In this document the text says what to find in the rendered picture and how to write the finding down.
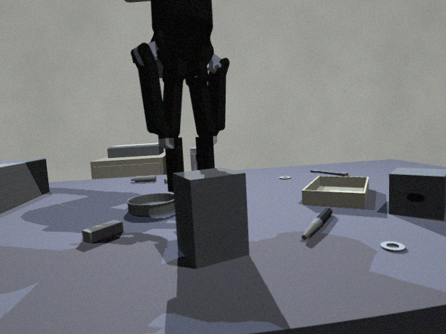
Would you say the grey flat washer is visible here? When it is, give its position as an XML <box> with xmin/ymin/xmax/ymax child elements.
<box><xmin>380</xmin><ymin>242</ymin><xmax>405</xmax><ymax>252</ymax></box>

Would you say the grey tapered pin with dark head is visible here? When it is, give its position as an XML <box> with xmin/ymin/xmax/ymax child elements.
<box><xmin>302</xmin><ymin>207</ymin><xmax>332</xmax><ymax>240</ymax></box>

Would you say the grey stepped cylinder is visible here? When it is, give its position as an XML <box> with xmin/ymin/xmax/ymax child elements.
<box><xmin>131</xmin><ymin>175</ymin><xmax>156</xmax><ymax>182</ymax></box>

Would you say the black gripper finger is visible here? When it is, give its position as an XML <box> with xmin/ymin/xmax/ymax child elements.
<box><xmin>131</xmin><ymin>41</ymin><xmax>189</xmax><ymax>192</ymax></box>
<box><xmin>185</xmin><ymin>45</ymin><xmax>230</xmax><ymax>170</ymax></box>

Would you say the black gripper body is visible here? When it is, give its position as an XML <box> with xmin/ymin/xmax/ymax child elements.
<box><xmin>151</xmin><ymin>0</ymin><xmax>214</xmax><ymax>78</ymax></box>

